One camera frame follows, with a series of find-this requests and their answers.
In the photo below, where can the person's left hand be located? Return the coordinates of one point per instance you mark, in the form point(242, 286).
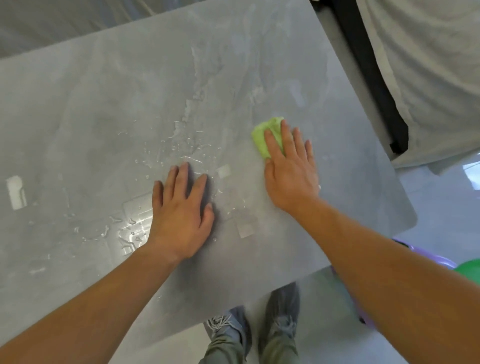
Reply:
point(178, 225)

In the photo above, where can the person's right hand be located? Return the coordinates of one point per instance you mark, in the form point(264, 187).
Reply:
point(292, 176)

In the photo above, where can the person's right middle finger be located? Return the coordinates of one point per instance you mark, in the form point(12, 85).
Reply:
point(288, 137)

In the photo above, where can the person's left little finger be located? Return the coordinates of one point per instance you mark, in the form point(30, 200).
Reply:
point(158, 195)

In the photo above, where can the person's left thumb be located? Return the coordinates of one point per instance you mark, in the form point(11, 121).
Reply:
point(208, 219)

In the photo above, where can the person's right little finger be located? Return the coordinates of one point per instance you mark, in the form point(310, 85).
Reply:
point(309, 152)

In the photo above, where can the person's left middle finger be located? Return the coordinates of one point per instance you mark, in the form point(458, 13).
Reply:
point(182, 180)

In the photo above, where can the green cleaning cloth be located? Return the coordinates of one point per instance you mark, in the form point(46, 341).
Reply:
point(262, 137)

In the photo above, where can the person's left forearm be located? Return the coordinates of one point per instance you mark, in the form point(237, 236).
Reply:
point(93, 303)

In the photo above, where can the person's right forearm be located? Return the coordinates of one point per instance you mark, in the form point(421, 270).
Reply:
point(393, 285)

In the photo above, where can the person's left grey shoe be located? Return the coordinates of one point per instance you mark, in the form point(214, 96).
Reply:
point(230, 326)

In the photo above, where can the person's grey shoe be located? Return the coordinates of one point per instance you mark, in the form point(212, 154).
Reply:
point(230, 326)
point(281, 315)

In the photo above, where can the person's right grey shoe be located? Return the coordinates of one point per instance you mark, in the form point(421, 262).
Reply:
point(281, 315)

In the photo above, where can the light grey fabric cover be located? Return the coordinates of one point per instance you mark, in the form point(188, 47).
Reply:
point(431, 75)

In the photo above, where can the olive green trousers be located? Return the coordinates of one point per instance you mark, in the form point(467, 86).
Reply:
point(279, 352)

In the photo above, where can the purple plastic basin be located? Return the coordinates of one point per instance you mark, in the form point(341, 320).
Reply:
point(431, 257)

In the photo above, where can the translucent plastic sheet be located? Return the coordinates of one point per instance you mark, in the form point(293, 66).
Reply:
point(75, 22)

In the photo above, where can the green plastic basin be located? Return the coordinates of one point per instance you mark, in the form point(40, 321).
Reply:
point(468, 270)

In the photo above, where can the black frame bar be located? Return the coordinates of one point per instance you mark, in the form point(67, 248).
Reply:
point(369, 71)

